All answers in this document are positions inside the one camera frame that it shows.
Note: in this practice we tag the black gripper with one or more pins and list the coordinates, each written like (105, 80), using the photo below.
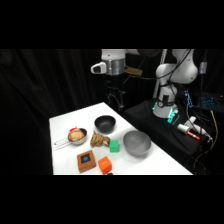
(115, 83)

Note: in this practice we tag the brown potato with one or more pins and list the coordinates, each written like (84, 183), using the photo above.
(76, 135)

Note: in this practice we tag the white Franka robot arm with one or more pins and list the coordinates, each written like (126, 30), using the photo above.
(180, 71)

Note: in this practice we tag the black bowl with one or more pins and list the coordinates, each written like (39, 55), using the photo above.
(105, 122)

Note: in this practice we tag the grey bowl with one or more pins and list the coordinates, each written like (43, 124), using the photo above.
(137, 142)

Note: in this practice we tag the black robot stand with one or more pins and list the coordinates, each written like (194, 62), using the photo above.
(146, 115)

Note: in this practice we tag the brown woven block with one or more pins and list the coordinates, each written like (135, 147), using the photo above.
(98, 139)

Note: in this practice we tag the green cube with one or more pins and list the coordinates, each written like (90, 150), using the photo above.
(114, 146)

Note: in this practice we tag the white pole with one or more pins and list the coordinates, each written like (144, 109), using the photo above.
(161, 63)

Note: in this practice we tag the teal lit control box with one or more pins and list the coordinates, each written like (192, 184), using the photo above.
(173, 116)

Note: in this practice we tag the orange block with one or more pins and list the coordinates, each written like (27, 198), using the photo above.
(105, 164)

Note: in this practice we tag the brown box with blue square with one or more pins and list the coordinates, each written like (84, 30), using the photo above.
(86, 161)

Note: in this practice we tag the white cylinder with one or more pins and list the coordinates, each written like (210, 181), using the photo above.
(182, 128)

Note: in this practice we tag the small dark object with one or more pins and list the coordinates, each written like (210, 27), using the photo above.
(109, 173)

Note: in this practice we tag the blue lit device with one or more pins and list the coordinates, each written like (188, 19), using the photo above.
(188, 98)

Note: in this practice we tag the red marker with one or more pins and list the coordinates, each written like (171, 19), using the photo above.
(193, 135)

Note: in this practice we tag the backlit keyboard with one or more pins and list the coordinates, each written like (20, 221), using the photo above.
(210, 102)

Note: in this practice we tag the brass camera mount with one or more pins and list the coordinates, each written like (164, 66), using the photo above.
(134, 70)

